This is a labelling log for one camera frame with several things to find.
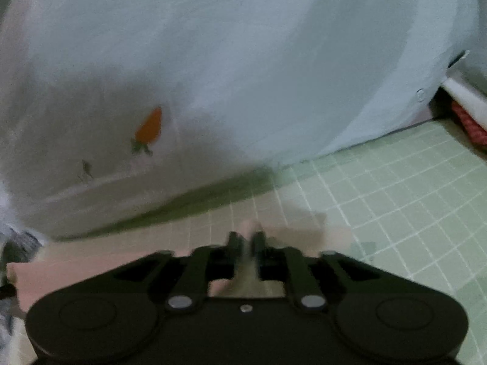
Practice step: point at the red cloth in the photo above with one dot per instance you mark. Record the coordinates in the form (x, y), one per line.
(471, 123)

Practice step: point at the pale pink garment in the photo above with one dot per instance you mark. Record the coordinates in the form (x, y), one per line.
(76, 273)

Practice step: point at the white cloth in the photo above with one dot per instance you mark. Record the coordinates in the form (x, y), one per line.
(470, 97)

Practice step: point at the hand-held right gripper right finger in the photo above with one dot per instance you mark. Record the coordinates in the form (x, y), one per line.
(258, 244)

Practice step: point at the green grid cutting mat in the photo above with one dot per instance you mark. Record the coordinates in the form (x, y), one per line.
(399, 205)

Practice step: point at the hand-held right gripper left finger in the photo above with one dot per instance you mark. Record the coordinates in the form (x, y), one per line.
(237, 244)

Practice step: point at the grey fuzzy cloth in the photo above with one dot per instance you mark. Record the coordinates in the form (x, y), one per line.
(15, 247)

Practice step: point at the light blue carrot print blanket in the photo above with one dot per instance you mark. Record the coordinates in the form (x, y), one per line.
(247, 64)

